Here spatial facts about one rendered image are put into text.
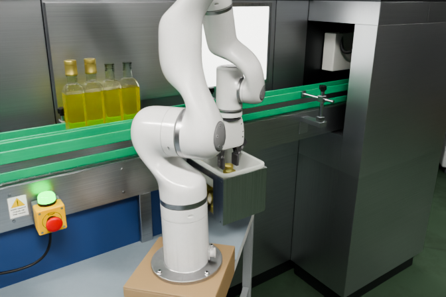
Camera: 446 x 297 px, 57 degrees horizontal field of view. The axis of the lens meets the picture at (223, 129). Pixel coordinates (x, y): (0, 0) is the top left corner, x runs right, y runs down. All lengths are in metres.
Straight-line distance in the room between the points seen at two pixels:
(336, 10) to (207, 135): 1.12
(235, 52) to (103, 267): 0.74
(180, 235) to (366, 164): 1.10
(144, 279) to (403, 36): 1.41
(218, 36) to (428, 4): 1.14
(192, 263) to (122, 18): 0.83
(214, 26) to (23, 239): 0.78
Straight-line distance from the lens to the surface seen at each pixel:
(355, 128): 1.86
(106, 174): 1.23
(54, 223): 1.13
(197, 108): 0.90
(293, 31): 1.93
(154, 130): 0.95
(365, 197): 2.01
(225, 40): 1.15
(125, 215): 1.33
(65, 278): 1.30
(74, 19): 1.40
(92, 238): 1.33
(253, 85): 1.18
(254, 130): 1.60
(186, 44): 0.92
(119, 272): 1.28
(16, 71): 1.41
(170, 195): 0.99
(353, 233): 2.05
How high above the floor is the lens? 1.51
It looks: 18 degrees down
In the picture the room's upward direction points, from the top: 1 degrees clockwise
